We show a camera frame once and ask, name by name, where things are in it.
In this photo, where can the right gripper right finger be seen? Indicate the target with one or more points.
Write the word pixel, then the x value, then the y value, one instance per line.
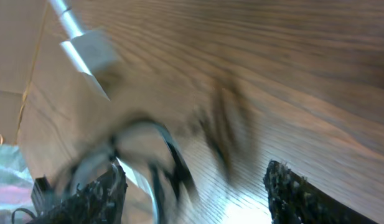
pixel 293 200

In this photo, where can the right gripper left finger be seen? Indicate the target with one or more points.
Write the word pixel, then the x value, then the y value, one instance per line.
pixel 100 201

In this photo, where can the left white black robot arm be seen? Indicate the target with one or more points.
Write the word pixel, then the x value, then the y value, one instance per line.
pixel 89 51

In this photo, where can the cardboard wall panel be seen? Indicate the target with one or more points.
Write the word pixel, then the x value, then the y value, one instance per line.
pixel 20 22

